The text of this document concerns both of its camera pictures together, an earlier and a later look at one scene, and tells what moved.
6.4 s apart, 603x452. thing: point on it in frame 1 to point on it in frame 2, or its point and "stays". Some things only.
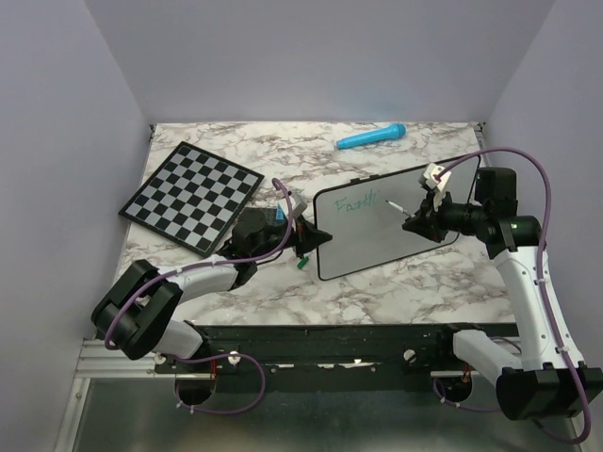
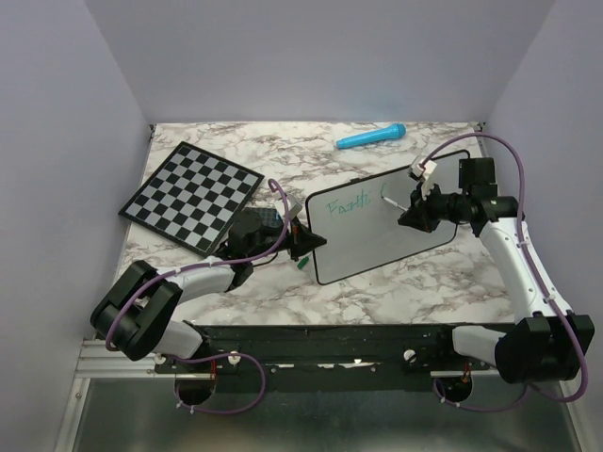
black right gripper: x=433 y=219 to x=418 y=215
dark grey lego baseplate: x=271 y=222 stays
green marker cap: x=301 y=263 stays
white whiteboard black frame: x=366 y=218 stays
